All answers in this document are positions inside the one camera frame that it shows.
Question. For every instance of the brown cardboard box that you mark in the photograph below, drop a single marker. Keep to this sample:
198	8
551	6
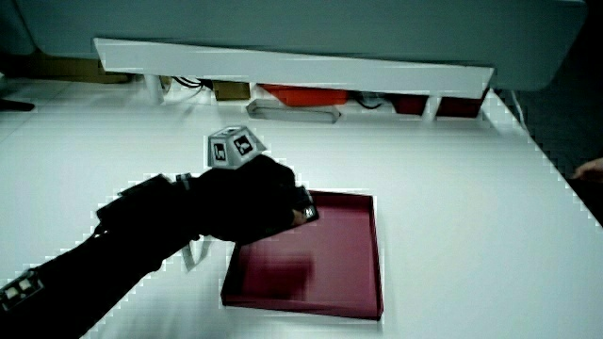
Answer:
231	90

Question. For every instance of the person's right hand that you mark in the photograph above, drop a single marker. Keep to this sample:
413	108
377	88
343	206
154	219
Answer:
245	198

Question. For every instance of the dark red box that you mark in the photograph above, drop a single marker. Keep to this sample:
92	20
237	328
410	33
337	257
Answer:
438	106

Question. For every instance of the clear plastic case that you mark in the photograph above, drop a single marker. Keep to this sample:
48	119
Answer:
292	112

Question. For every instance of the orange box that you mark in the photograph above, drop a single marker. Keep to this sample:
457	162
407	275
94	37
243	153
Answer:
306	95

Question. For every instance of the white raised shelf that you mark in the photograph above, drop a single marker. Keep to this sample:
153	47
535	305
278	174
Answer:
292	68

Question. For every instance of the dark red square plate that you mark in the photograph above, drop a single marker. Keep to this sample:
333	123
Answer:
330	263

